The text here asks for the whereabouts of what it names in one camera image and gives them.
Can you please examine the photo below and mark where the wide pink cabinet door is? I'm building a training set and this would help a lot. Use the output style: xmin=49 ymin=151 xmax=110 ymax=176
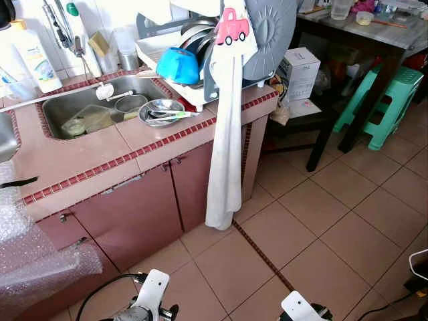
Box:
xmin=67 ymin=163 xmax=186 ymax=272

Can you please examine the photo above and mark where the narrow pink cabinet door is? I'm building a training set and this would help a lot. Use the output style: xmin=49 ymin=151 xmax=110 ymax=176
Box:
xmin=170 ymin=139 xmax=216 ymax=233

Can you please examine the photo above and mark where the clear bubble wrap sheet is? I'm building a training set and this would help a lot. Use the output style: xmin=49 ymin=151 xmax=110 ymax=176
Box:
xmin=0 ymin=159 xmax=105 ymax=312

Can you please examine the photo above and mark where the white towel pink car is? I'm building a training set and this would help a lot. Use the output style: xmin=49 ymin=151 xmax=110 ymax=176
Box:
xmin=204 ymin=5 xmax=259 ymax=231

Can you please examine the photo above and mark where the black low table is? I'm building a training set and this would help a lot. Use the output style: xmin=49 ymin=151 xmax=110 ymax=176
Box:
xmin=259 ymin=94 xmax=340 ymax=173

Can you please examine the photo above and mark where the black tape strip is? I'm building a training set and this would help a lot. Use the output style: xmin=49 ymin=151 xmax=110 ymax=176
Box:
xmin=0 ymin=175 xmax=40 ymax=190

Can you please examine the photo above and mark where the steel bowl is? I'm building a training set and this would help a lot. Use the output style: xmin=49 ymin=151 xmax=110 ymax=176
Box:
xmin=138 ymin=98 xmax=187 ymax=128

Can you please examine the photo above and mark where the clear plastic food container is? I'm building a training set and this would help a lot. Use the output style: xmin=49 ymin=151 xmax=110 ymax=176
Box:
xmin=62 ymin=104 xmax=116 ymax=138

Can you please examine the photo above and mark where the steel pot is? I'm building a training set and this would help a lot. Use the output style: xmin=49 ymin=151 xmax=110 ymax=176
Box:
xmin=114 ymin=94 xmax=150 ymax=114

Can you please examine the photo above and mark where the green plastic stool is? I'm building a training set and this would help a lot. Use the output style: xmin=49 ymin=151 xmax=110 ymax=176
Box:
xmin=333 ymin=65 xmax=426 ymax=152

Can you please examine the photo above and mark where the small steel sink basin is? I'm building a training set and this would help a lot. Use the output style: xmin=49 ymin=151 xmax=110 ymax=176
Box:
xmin=41 ymin=74 xmax=187 ymax=140

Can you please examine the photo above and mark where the white cardboard box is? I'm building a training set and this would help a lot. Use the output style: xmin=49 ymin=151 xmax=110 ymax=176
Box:
xmin=276 ymin=47 xmax=322 ymax=102

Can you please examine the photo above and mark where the blue plastic container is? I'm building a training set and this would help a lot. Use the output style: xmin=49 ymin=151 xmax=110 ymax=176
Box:
xmin=155 ymin=46 xmax=202 ymax=86

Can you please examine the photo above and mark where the steel cup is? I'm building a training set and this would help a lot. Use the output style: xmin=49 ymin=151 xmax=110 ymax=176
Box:
xmin=118 ymin=48 xmax=140 ymax=72

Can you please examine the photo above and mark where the white bottle green cap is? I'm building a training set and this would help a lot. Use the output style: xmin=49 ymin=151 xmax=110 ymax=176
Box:
xmin=65 ymin=3 xmax=102 ymax=78

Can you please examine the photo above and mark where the white dish rack tray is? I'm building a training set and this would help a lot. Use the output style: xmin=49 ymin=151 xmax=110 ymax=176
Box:
xmin=135 ymin=30 xmax=268 ymax=108

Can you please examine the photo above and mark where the yellow sponge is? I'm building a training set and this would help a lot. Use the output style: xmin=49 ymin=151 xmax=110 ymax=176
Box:
xmin=88 ymin=31 xmax=112 ymax=58

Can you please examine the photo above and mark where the grey plastic rack cover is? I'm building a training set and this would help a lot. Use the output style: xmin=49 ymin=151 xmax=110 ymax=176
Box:
xmin=203 ymin=0 xmax=299 ymax=102

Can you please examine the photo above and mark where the white detergent bottle yellow cap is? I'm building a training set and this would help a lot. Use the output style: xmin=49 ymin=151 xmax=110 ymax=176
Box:
xmin=9 ymin=19 xmax=63 ymax=94

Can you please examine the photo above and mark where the dark table grey top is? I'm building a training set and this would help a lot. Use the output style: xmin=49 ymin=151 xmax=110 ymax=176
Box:
xmin=293 ymin=0 xmax=428 ymax=156

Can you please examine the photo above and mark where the small pale bowl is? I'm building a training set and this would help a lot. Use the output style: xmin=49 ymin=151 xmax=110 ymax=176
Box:
xmin=355 ymin=11 xmax=375 ymax=27

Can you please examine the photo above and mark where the chrome sink faucet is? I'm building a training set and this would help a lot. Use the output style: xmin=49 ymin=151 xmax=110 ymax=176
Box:
xmin=41 ymin=0 xmax=86 ymax=60

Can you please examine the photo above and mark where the clear plastic cup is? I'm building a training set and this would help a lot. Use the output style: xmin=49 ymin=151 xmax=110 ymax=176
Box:
xmin=330 ymin=0 xmax=352 ymax=21

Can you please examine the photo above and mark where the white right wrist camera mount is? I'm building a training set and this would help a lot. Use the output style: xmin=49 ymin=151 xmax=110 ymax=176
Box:
xmin=279 ymin=290 xmax=327 ymax=321

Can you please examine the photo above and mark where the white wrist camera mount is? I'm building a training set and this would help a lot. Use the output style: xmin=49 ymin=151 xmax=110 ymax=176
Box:
xmin=130 ymin=268 xmax=171 ymax=321
xmin=279 ymin=290 xmax=327 ymax=321

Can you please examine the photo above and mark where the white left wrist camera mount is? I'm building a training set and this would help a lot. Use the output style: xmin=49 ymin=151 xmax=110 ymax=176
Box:
xmin=130 ymin=268 xmax=171 ymax=321

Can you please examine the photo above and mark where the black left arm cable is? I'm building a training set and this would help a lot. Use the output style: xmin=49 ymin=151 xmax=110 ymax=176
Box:
xmin=75 ymin=273 xmax=144 ymax=321

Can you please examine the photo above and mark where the white floor cable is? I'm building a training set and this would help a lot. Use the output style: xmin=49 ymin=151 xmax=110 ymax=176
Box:
xmin=408 ymin=248 xmax=428 ymax=282

